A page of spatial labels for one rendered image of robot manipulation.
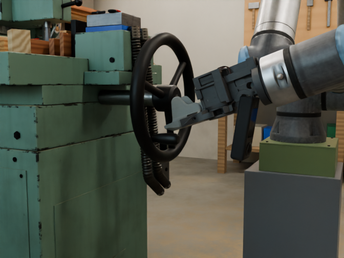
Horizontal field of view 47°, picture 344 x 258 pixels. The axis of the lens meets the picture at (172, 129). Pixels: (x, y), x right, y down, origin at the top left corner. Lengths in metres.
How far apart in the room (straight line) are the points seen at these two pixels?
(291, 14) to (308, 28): 3.28
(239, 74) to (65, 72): 0.38
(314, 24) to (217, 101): 3.51
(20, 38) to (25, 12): 0.27
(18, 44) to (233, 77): 0.41
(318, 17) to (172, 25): 1.56
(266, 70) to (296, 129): 0.73
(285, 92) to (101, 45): 0.44
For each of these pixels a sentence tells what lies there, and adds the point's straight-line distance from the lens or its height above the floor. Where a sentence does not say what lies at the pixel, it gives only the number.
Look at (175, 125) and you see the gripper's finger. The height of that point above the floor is 0.76.
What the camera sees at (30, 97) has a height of 0.82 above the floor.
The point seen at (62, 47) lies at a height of 0.93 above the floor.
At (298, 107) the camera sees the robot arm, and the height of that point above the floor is 0.76.
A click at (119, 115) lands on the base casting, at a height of 0.76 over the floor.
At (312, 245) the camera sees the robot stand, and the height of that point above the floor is 0.32.
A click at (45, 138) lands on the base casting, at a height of 0.73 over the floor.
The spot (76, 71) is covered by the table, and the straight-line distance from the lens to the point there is 0.90.
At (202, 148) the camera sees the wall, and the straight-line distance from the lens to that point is 4.47.
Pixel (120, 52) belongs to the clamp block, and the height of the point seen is 0.91.
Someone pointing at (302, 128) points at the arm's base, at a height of 0.70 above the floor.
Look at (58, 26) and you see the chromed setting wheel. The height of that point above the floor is 1.01.
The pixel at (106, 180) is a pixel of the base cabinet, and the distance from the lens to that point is 1.01.
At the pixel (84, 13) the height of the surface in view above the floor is 1.54.
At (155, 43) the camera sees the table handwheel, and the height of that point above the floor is 0.92.
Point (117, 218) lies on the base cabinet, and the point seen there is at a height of 0.49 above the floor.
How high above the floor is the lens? 0.84
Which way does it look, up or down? 7 degrees down
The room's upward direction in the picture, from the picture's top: straight up
